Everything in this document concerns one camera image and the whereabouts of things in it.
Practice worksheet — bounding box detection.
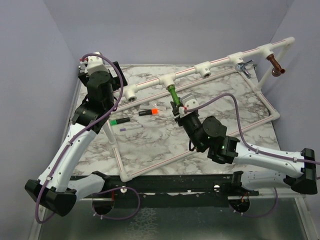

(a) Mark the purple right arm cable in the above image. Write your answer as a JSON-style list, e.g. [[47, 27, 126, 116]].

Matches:
[[183, 93, 320, 166]]

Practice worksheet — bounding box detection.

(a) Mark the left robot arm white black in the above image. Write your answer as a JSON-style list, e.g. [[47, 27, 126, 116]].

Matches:
[[24, 53, 127, 217]]

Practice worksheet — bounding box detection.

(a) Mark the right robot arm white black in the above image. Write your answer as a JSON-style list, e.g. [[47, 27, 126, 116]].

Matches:
[[170, 98, 318, 196]]

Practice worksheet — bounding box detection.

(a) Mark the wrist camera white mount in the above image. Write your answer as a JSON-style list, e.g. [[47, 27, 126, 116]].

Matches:
[[179, 93, 200, 115], [80, 56, 110, 75]]

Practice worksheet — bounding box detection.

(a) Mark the green water faucet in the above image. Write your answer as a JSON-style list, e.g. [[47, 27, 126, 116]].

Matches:
[[167, 85, 181, 105]]

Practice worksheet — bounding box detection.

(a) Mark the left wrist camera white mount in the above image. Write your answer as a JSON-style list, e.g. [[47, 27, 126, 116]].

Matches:
[[80, 56, 110, 75]]

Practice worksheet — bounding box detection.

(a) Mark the brown copper faucet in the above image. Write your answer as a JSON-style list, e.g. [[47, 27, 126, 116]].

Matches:
[[266, 54, 286, 77]]

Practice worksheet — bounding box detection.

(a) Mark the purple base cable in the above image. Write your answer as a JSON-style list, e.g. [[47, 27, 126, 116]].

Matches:
[[232, 187, 279, 218], [92, 186, 141, 221]]

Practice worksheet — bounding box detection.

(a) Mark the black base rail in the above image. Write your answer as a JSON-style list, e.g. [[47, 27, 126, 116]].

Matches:
[[69, 174, 261, 209]]

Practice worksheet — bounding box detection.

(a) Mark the white pvc pipe frame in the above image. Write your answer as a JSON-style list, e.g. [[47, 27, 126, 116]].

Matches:
[[102, 36, 295, 183]]

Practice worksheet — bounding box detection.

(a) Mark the green capped black marker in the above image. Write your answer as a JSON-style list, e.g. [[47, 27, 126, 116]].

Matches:
[[109, 117, 130, 126]]

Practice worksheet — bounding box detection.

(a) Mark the clear plastic bag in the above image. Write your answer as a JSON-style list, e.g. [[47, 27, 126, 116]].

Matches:
[[139, 101, 167, 111]]

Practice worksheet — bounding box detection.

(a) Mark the grey metal faucet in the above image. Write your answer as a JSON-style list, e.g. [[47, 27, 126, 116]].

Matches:
[[234, 60, 256, 79]]

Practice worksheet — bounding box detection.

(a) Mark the purple capped white pen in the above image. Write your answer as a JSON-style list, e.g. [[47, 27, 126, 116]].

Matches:
[[119, 125, 143, 132]]

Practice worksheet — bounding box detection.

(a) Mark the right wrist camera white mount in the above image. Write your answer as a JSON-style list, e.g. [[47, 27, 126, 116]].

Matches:
[[179, 93, 200, 115]]

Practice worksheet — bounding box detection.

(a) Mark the orange capped black marker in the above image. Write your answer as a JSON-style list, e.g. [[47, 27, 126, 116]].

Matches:
[[138, 108, 159, 116]]

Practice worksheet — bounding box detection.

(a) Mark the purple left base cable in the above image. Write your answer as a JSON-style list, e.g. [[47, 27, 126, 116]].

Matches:
[[92, 186, 141, 221]]

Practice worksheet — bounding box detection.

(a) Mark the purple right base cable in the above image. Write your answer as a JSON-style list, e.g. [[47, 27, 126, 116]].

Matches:
[[232, 187, 279, 218]]

